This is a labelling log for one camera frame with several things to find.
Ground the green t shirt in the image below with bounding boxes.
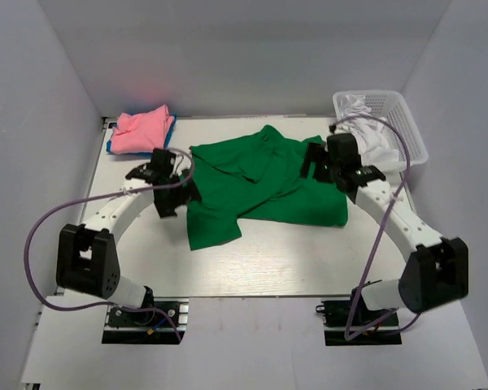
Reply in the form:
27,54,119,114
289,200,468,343
187,125,348,250

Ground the white crumpled t shirt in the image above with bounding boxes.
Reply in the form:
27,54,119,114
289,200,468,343
337,94,399,172

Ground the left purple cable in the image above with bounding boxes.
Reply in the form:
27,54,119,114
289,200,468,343
23,148,196,343

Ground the white plastic basket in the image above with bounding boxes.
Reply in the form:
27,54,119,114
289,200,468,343
333,89,429,172

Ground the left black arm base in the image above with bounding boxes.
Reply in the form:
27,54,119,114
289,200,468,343
102,298,189,345

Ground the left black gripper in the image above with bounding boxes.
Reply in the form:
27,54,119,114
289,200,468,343
155,168,202,219

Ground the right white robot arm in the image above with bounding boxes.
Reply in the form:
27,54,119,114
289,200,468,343
300,133,468,324

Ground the pink folded t shirt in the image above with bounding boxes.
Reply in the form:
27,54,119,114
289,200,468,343
108,105,174,154

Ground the blue folded t shirt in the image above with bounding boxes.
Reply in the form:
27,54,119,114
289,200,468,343
106,114,177,158

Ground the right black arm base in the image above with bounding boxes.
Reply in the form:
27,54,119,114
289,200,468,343
315,284,403,347

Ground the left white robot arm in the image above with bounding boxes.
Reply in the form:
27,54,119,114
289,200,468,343
56,149,202,324

